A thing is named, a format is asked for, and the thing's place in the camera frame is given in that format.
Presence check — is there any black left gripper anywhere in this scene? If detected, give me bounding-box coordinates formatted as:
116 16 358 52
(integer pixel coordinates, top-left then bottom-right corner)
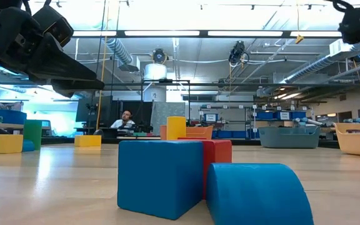
0 7 105 98

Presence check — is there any tall green block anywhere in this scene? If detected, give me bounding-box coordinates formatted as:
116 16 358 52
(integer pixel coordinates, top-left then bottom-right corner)
23 119 43 151

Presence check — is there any yellow cylinder block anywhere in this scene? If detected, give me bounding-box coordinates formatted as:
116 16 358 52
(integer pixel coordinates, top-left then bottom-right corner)
166 116 188 141

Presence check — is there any blue cube block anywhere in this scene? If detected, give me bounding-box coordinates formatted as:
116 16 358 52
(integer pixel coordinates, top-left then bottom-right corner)
117 139 204 221

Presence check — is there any red cube block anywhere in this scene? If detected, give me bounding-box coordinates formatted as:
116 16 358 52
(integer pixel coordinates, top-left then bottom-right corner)
198 139 233 201

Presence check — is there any blue half-cylinder block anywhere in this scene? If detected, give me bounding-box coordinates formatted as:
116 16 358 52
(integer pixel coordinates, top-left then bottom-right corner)
206 162 314 225
22 139 36 153

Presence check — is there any black monitor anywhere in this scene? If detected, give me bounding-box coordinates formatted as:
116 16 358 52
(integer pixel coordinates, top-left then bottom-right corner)
75 95 114 123

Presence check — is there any person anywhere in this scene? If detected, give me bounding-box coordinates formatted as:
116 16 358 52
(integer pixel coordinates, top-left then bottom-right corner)
110 109 136 129

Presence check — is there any large blue tub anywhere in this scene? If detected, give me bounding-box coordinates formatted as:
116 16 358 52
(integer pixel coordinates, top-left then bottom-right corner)
0 109 28 125

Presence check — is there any white cylindrical tank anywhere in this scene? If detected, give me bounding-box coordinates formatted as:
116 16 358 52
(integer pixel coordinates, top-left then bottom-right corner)
143 62 168 81

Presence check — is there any long ceiling light bar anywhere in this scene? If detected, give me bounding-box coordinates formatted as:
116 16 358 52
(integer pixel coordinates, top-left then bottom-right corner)
72 29 343 39

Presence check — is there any orange plastic bin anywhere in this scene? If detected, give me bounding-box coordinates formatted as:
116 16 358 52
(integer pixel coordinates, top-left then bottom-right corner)
159 124 214 141

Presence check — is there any blue box white label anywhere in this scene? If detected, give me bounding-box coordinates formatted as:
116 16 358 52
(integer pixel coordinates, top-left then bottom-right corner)
203 112 218 123

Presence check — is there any blue floor crate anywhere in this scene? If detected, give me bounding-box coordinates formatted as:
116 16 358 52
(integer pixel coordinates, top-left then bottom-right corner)
212 129 261 139

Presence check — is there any grey teal plastic bin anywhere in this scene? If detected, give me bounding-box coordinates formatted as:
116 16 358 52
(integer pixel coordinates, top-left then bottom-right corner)
257 125 321 149

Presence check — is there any yellow plastic bin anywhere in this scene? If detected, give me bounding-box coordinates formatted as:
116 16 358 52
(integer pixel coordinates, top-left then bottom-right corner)
333 122 360 158

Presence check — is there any yellow hanging cable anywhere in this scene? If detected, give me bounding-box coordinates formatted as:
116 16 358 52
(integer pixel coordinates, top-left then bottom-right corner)
95 36 108 131

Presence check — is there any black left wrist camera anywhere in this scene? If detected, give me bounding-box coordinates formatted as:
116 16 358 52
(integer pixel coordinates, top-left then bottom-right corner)
31 4 74 48

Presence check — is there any silver flexible duct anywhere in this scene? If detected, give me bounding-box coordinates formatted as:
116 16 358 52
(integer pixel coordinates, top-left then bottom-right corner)
104 37 140 73
284 42 360 84

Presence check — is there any black hanging cord reel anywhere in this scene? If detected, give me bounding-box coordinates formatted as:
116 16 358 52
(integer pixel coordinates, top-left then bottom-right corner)
228 40 250 67
151 47 168 64

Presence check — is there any black metal table frame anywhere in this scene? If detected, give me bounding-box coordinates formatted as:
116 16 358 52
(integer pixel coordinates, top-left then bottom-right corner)
0 129 340 149

